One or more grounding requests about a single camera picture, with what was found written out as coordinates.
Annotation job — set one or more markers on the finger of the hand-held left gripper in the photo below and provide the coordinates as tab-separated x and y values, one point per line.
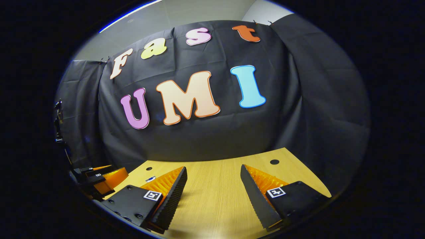
113	181
91	171

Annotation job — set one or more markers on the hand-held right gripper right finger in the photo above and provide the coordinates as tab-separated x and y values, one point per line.
257	202

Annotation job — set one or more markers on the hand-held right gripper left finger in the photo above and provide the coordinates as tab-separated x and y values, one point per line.
172	199

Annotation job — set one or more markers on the wooden desktop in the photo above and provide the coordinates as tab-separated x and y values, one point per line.
215	199

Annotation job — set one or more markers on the black backdrop cloth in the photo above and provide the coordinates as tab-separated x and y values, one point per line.
215	139

